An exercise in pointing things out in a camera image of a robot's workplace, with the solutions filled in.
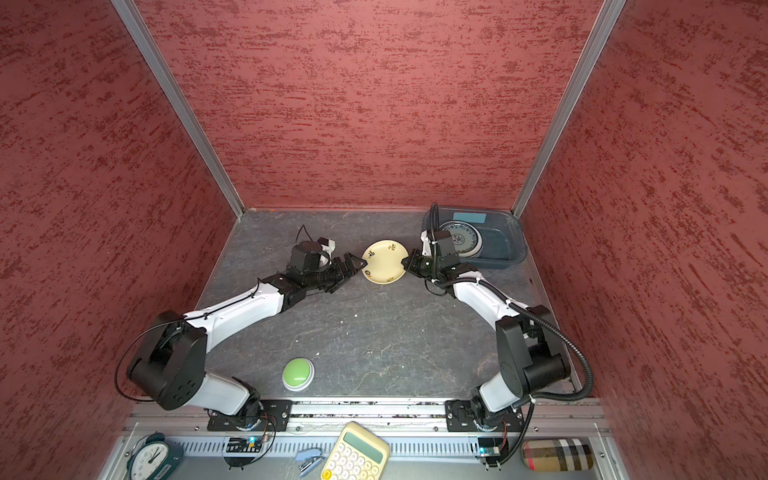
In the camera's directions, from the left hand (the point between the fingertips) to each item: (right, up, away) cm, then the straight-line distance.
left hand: (360, 274), depth 85 cm
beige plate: (+7, +3, +6) cm, 10 cm away
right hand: (+11, +2, +3) cm, 12 cm away
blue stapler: (-10, -40, -18) cm, 45 cm away
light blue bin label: (+40, +19, +29) cm, 53 cm away
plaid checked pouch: (+48, -39, -18) cm, 64 cm away
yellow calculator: (+2, -40, -17) cm, 44 cm away
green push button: (-16, -27, -6) cm, 32 cm away
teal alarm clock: (-44, -39, -20) cm, 62 cm away
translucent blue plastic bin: (+53, +11, +29) cm, 61 cm away
